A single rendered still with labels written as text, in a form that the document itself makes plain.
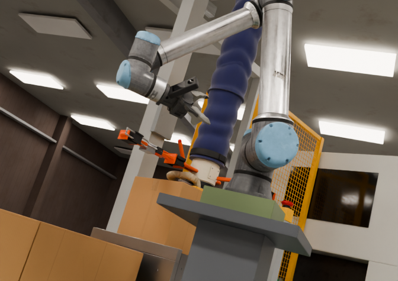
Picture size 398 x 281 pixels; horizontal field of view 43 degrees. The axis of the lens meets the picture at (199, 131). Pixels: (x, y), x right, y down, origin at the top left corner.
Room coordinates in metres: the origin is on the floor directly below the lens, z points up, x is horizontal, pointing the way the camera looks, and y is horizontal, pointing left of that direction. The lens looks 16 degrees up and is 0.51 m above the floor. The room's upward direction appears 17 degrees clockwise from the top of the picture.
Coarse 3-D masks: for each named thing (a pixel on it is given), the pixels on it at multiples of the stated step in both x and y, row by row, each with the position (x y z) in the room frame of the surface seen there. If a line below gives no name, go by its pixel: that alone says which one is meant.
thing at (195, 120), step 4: (192, 108) 1.71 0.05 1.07; (196, 108) 1.72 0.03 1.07; (188, 112) 1.74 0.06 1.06; (200, 112) 1.73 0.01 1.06; (192, 116) 1.74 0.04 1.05; (200, 116) 1.72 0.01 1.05; (204, 116) 1.73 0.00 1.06; (192, 120) 1.75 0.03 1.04; (196, 120) 1.74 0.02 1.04; (200, 120) 1.73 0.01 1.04; (204, 120) 1.73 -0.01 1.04; (208, 120) 1.73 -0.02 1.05; (192, 124) 1.76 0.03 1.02; (196, 124) 1.76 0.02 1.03; (208, 124) 1.74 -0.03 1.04
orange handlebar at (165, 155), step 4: (124, 132) 2.47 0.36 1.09; (144, 144) 2.56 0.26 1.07; (164, 152) 2.66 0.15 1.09; (160, 156) 2.69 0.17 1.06; (164, 156) 2.66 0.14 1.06; (168, 156) 2.68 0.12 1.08; (172, 156) 2.71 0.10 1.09; (188, 164) 2.81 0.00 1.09; (184, 168) 2.85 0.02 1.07; (188, 168) 2.81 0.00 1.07; (192, 168) 2.83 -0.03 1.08; (196, 172) 2.86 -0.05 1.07; (220, 180) 2.89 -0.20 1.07; (224, 180) 2.86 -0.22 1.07; (228, 180) 2.84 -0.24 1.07; (216, 184) 3.04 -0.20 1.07
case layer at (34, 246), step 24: (0, 216) 1.97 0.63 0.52; (0, 240) 2.00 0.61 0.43; (24, 240) 2.07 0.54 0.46; (48, 240) 2.14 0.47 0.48; (72, 240) 2.22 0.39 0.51; (96, 240) 2.30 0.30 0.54; (0, 264) 2.02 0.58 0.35; (24, 264) 2.10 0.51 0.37; (48, 264) 2.17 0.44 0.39; (72, 264) 2.25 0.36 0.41; (96, 264) 2.33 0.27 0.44; (120, 264) 2.43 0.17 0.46
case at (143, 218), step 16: (144, 192) 2.79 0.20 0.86; (176, 192) 2.61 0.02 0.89; (192, 192) 2.65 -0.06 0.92; (128, 208) 2.85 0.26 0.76; (144, 208) 2.76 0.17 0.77; (160, 208) 2.67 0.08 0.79; (128, 224) 2.82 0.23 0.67; (144, 224) 2.73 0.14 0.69; (160, 224) 2.64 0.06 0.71; (176, 224) 2.62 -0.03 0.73; (160, 240) 2.62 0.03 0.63; (176, 240) 2.64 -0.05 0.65
